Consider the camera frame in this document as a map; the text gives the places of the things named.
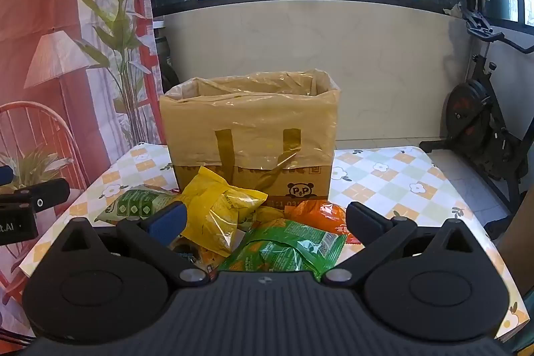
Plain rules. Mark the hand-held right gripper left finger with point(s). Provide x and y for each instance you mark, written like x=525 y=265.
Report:
x=171 y=220

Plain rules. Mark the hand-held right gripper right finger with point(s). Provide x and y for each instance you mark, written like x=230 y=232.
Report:
x=362 y=219

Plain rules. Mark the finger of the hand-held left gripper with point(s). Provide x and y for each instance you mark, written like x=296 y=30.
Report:
x=46 y=194
x=5 y=175

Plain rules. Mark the orange snack packet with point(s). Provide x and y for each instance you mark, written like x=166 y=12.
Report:
x=323 y=216

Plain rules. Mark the pale green snack packet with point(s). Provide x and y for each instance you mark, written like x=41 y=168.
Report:
x=133 y=206

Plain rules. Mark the yellow snack packet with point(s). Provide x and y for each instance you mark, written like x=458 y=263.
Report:
x=217 y=214

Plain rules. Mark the cardboard box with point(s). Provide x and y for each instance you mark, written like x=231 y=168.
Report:
x=300 y=181

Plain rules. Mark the large green snack packet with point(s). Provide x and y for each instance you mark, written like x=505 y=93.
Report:
x=283 y=251

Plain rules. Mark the yellow plastic bag liner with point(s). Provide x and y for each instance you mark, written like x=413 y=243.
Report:
x=250 y=118

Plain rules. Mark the checked floral tablecloth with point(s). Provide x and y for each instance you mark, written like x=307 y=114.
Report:
x=396 y=181

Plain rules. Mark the black exercise bike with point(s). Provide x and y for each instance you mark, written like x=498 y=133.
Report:
x=471 y=110

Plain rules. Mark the brown cardboard sheet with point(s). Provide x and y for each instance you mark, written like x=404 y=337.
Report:
x=519 y=251

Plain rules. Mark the printed backdrop curtain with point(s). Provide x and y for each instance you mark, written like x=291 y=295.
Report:
x=41 y=5

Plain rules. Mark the white cloth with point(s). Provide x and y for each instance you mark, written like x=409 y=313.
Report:
x=455 y=10

